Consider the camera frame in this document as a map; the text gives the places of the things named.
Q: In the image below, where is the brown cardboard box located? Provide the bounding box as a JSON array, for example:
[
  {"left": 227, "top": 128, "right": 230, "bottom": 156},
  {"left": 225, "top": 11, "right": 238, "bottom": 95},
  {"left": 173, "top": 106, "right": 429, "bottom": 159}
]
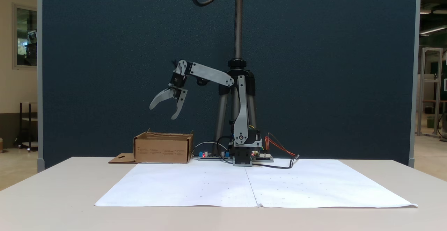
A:
[{"left": 108, "top": 129, "right": 195, "bottom": 164}]

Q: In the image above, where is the black shelf cart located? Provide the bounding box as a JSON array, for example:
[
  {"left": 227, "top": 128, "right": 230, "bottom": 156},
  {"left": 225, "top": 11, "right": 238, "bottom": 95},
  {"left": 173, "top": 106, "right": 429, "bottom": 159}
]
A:
[{"left": 14, "top": 101, "right": 38, "bottom": 153}]

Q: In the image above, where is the white paper sheet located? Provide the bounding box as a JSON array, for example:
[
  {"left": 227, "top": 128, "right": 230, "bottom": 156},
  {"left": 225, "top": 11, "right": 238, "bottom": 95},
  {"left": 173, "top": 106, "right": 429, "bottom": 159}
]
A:
[
  {"left": 246, "top": 158, "right": 419, "bottom": 209},
  {"left": 94, "top": 163, "right": 260, "bottom": 208}
]

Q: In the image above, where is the black cable with white connector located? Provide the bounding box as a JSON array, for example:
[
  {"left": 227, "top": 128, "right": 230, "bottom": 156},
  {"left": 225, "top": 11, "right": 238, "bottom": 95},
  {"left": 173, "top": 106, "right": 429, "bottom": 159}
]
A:
[{"left": 251, "top": 154, "right": 300, "bottom": 170}]

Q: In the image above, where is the grey curved ribbed gripper finger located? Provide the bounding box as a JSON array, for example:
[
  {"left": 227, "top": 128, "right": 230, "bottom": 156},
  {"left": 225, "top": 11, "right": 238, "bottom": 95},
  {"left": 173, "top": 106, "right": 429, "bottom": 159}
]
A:
[{"left": 149, "top": 87, "right": 176, "bottom": 111}]

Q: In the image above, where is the black and silver tripod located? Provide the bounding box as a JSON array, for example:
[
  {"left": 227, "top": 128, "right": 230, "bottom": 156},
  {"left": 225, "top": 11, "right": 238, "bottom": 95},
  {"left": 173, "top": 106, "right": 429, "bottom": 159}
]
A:
[{"left": 196, "top": 0, "right": 258, "bottom": 157}]

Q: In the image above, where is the grey flat straight gripper finger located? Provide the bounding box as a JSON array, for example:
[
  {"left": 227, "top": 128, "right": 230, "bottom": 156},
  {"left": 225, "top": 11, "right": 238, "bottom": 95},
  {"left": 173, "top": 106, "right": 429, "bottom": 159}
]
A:
[{"left": 170, "top": 88, "right": 189, "bottom": 121}]

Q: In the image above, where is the grey circuit board with wires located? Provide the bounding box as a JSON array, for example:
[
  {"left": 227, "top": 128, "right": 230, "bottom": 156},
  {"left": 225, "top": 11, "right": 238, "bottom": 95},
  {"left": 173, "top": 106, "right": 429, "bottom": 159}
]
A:
[{"left": 251, "top": 150, "right": 275, "bottom": 163}]

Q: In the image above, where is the dark blue partition panel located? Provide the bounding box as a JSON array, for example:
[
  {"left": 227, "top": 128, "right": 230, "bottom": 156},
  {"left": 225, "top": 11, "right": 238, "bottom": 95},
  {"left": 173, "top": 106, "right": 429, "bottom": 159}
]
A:
[{"left": 37, "top": 0, "right": 422, "bottom": 171}]

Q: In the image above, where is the grey metal frame stand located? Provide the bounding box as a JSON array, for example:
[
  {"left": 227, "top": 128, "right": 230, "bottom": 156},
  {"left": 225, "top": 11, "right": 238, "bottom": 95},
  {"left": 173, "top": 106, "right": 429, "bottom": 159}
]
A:
[{"left": 417, "top": 47, "right": 444, "bottom": 137}]

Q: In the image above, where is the red orange wire bundle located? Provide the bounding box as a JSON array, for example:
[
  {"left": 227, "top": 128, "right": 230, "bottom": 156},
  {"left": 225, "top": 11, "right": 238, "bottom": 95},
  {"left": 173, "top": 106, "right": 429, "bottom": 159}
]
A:
[{"left": 264, "top": 132, "right": 297, "bottom": 157}]

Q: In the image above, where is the framed wall window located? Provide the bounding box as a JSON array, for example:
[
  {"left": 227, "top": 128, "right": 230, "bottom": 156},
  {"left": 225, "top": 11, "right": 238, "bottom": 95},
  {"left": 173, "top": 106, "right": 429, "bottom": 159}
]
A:
[{"left": 12, "top": 3, "right": 38, "bottom": 70}]

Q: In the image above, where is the ceiling light strip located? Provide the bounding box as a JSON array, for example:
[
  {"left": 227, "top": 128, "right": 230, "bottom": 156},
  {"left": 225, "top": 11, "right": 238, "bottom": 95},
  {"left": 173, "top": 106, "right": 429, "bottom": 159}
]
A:
[{"left": 420, "top": 24, "right": 447, "bottom": 36}]

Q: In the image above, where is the blue circuit board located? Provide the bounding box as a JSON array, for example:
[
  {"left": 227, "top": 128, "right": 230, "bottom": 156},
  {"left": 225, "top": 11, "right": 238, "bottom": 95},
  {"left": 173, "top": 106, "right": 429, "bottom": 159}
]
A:
[{"left": 198, "top": 150, "right": 233, "bottom": 162}]

